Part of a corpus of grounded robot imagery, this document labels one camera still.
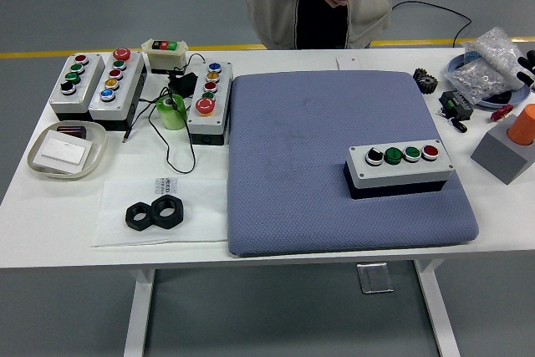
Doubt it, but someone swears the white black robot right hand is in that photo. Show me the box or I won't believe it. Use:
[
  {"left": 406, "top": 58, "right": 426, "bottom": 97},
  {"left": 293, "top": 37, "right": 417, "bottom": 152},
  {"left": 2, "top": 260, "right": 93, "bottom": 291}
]
[{"left": 517, "top": 50, "right": 535, "bottom": 87}]

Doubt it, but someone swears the person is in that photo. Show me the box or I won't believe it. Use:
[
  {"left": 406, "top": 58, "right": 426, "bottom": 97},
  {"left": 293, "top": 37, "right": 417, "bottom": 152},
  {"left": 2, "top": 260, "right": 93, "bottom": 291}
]
[{"left": 236, "top": 0, "right": 394, "bottom": 51}]

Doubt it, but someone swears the white wall switch panel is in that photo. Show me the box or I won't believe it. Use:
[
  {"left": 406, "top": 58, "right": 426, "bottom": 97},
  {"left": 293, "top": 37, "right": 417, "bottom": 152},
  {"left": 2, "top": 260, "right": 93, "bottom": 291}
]
[{"left": 33, "top": 130, "right": 94, "bottom": 174}]

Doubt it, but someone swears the black floor cable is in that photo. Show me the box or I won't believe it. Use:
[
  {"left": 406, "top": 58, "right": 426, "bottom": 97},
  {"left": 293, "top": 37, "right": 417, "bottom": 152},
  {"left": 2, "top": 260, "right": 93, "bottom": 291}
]
[{"left": 390, "top": 0, "right": 473, "bottom": 48}]

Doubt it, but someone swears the metal floor socket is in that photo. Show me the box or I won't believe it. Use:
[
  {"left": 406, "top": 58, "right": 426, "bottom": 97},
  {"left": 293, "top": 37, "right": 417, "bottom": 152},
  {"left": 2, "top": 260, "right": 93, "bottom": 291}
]
[{"left": 357, "top": 262, "right": 395, "bottom": 294}]

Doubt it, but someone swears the cream red-green switch box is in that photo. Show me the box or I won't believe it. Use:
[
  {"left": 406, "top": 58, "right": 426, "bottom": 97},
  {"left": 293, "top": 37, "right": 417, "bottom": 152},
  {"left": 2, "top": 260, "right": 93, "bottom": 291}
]
[{"left": 141, "top": 38, "right": 190, "bottom": 75}]

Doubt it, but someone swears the large black hex nut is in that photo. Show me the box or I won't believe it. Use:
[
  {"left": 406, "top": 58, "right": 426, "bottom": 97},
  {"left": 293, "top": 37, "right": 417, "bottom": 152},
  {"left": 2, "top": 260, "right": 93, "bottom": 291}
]
[{"left": 150, "top": 194, "right": 185, "bottom": 231}]

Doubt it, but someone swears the grey four-button control box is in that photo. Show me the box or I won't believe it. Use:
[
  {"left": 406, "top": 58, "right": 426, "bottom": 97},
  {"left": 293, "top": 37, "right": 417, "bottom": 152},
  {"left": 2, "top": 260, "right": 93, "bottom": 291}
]
[{"left": 48, "top": 52, "right": 106, "bottom": 122}]

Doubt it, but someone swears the small black hex nut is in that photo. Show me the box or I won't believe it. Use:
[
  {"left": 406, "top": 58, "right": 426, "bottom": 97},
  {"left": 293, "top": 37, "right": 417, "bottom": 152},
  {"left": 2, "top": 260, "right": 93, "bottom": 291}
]
[{"left": 125, "top": 201, "right": 156, "bottom": 232}]

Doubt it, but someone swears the beige shallow tray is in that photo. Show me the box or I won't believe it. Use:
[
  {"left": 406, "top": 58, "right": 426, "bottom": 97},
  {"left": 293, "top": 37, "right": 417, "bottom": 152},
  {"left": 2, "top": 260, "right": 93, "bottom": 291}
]
[{"left": 27, "top": 120, "right": 109, "bottom": 181}]

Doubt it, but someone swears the black power adapter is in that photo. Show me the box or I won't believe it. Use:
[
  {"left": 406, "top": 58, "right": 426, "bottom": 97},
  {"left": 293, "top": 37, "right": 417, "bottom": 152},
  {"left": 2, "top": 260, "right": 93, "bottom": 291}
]
[{"left": 167, "top": 72, "right": 198, "bottom": 97}]

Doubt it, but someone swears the dark red small block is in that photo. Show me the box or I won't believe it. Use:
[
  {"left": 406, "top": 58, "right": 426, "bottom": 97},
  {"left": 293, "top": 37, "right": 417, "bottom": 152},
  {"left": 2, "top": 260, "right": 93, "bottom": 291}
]
[{"left": 56, "top": 125, "right": 88, "bottom": 140}]

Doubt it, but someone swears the black gear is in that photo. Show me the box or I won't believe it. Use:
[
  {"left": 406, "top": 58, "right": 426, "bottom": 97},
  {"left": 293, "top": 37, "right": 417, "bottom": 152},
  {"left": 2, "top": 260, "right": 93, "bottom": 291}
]
[{"left": 412, "top": 67, "right": 439, "bottom": 94}]

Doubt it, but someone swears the white card with red mark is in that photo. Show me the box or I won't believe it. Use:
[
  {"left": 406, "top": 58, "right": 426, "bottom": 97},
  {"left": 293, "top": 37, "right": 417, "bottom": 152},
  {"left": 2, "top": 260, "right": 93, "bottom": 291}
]
[{"left": 335, "top": 55, "right": 363, "bottom": 71}]

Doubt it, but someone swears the four-button box with selector switch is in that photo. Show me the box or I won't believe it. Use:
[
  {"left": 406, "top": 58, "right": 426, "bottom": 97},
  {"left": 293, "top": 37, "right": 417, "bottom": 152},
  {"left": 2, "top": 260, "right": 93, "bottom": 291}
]
[{"left": 344, "top": 138, "right": 456, "bottom": 201}]

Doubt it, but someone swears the grey box with yellow button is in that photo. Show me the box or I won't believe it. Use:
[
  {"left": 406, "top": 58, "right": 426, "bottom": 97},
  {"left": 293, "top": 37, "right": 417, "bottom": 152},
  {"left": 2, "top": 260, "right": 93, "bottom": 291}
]
[{"left": 88, "top": 48, "right": 147, "bottom": 131}]

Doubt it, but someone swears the blue plate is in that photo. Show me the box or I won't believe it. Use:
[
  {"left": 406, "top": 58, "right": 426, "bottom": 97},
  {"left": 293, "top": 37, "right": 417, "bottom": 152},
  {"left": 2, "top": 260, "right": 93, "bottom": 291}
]
[{"left": 446, "top": 54, "right": 534, "bottom": 110}]

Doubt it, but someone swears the small red clip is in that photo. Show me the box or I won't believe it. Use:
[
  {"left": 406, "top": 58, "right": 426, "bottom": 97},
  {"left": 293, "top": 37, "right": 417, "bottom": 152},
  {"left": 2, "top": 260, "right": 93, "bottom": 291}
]
[{"left": 491, "top": 105, "right": 514, "bottom": 122}]

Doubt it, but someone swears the bubble wrap bag of washers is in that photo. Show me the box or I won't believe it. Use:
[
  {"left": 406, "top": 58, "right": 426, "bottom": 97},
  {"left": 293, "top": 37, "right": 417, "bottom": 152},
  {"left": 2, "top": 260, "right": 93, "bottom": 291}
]
[{"left": 443, "top": 27, "right": 528, "bottom": 105}]

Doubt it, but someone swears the clear printed plastic bag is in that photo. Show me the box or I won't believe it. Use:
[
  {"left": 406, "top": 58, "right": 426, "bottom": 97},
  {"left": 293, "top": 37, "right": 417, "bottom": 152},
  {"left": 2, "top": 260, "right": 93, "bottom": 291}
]
[{"left": 90, "top": 176, "right": 230, "bottom": 248}]

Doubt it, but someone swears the white table leg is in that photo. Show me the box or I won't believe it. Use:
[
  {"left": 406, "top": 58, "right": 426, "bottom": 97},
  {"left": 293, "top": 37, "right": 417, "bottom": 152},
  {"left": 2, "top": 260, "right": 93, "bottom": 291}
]
[
  {"left": 413, "top": 258, "right": 461, "bottom": 357},
  {"left": 123, "top": 267, "right": 156, "bottom": 357}
]

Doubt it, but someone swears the black module with green terminal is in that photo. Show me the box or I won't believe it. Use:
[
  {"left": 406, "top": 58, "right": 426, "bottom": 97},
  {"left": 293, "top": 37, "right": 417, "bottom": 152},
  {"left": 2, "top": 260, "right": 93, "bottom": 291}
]
[{"left": 437, "top": 89, "right": 475, "bottom": 120}]

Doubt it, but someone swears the grey box with orange button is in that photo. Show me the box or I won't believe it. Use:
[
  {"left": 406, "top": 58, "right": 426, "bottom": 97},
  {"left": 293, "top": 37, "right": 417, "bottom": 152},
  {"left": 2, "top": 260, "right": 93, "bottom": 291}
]
[{"left": 186, "top": 60, "right": 234, "bottom": 146}]

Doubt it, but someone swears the blue-grey quilted mat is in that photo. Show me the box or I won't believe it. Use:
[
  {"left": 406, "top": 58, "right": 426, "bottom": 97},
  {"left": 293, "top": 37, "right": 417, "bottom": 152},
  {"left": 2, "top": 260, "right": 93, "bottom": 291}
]
[{"left": 227, "top": 70, "right": 481, "bottom": 257}]

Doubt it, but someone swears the thin black adapter cord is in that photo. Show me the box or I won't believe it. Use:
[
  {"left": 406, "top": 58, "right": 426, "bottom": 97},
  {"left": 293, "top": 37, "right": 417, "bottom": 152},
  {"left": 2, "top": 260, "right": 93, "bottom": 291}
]
[{"left": 122, "top": 52, "right": 206, "bottom": 175}]

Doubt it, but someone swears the green tape roll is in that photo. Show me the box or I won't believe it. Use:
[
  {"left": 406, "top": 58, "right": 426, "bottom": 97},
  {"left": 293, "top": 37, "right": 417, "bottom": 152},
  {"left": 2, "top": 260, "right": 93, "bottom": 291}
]
[{"left": 155, "top": 94, "right": 187, "bottom": 131}]

